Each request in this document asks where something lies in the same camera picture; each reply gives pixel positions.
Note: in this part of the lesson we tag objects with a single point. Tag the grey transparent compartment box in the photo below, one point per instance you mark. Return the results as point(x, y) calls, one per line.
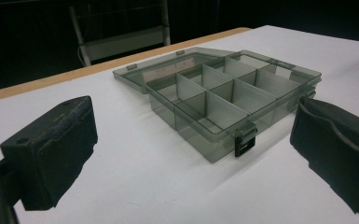
point(217, 96)

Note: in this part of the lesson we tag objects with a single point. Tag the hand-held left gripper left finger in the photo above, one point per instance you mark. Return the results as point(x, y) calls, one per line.
point(52, 149)

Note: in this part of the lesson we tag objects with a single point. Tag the white metal stand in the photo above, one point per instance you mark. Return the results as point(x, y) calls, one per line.
point(121, 37)

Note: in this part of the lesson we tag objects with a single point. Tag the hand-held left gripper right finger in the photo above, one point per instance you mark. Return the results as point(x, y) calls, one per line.
point(338, 146)

